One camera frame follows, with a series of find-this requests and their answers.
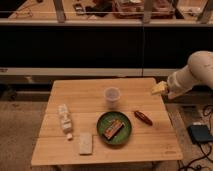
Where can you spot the clear plastic bottle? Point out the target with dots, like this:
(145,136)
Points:
(64,117)

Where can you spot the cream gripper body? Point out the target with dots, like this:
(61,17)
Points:
(160,88)

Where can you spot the translucent white cup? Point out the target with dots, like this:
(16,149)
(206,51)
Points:
(112,96)

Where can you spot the white bottle cap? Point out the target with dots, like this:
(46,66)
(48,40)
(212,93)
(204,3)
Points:
(69,136)

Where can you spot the black device on shelf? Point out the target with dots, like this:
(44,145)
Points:
(79,9)

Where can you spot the wooden table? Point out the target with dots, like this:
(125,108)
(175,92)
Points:
(85,99)

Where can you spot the red tray on shelf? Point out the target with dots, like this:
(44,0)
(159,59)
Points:
(135,8)

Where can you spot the green ceramic plate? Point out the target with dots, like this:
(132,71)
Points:
(122,136)

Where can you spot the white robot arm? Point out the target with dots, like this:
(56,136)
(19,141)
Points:
(197,71)

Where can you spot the dark blue power box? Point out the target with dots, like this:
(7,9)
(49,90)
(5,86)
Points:
(199,134)

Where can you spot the pale rectangular sponge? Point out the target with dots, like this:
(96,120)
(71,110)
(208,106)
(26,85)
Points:
(85,144)

